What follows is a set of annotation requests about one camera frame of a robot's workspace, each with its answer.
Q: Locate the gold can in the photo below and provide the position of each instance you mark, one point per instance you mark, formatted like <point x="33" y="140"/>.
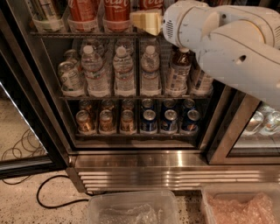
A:
<point x="85" y="123"/>
<point x="106" y="123"/>
<point x="127" y="121"/>

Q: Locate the clear plastic bin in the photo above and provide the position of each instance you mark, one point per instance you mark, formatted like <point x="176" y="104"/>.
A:
<point x="146" y="207"/>

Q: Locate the blue pepsi can front middle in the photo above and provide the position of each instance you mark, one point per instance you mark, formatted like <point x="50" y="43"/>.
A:
<point x="169" y="121"/>

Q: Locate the blue pepsi can front right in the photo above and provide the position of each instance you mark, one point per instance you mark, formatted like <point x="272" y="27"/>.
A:
<point x="190" y="122"/>

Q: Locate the clear water bottle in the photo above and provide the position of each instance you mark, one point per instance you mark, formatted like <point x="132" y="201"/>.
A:
<point x="124" y="73"/>
<point x="150" y="77"/>
<point x="95" y="72"/>

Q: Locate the blue pepsi can front left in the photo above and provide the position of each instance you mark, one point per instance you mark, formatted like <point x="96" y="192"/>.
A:
<point x="149" y="121"/>

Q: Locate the open glass fridge door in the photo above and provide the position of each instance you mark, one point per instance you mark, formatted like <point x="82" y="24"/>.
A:
<point x="29" y="144"/>

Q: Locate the closed right fridge door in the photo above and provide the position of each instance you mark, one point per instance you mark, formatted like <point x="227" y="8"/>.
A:
<point x="241" y="137"/>

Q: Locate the brown tea bottle right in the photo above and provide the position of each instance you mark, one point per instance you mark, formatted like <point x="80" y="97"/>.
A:
<point x="202" y="83"/>

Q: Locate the plastic bin with bubble wrap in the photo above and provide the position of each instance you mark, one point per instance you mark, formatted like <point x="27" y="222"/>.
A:
<point x="241" y="203"/>

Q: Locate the red coke can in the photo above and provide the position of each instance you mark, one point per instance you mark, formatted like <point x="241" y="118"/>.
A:
<point x="151" y="4"/>
<point x="117" y="15"/>
<point x="83" y="15"/>

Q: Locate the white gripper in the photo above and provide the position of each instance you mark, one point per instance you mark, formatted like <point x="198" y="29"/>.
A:
<point x="172" y="26"/>

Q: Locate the clear water bottle left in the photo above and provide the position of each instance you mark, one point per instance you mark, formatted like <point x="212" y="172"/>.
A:
<point x="95" y="72"/>

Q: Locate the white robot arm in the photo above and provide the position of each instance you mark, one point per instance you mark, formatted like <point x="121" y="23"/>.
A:
<point x="236" y="45"/>

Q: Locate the clear water bottle middle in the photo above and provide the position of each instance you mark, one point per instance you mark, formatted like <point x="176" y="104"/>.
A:
<point x="124" y="73"/>

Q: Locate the green white can top shelf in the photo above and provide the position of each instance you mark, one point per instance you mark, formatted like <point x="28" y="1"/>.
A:
<point x="46" y="16"/>

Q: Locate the brown tea bottle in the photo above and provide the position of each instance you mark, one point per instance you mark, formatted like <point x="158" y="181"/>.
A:
<point x="202" y="83"/>
<point x="179" y="69"/>

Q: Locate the gold can front right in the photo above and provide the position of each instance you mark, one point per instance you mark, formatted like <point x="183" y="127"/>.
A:
<point x="127" y="121"/>

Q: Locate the blue pepsi can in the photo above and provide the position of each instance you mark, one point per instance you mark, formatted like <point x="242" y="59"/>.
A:
<point x="149" y="121"/>
<point x="169" y="121"/>
<point x="190" y="122"/>

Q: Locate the clear water bottle right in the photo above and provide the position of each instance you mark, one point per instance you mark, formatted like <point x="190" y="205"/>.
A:
<point x="150" y="77"/>

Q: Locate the stainless steel fridge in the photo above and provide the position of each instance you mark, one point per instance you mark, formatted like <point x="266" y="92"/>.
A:
<point x="120" y="161"/>

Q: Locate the gold can front middle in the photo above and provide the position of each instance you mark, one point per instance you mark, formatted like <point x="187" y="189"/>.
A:
<point x="106" y="123"/>

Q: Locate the brown tea bottle left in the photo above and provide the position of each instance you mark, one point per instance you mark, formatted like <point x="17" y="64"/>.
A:
<point x="179" y="69"/>

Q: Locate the gold can front left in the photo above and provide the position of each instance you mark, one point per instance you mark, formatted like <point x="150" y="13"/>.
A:
<point x="85" y="123"/>

